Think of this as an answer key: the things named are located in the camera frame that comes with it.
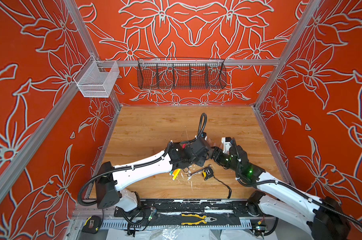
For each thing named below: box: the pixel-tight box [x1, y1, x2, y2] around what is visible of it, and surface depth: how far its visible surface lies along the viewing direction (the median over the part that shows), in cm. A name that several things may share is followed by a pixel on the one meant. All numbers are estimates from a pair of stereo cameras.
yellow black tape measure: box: [202, 167, 214, 181], surface depth 83 cm
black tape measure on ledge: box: [81, 215, 102, 234], surface depth 69 cm
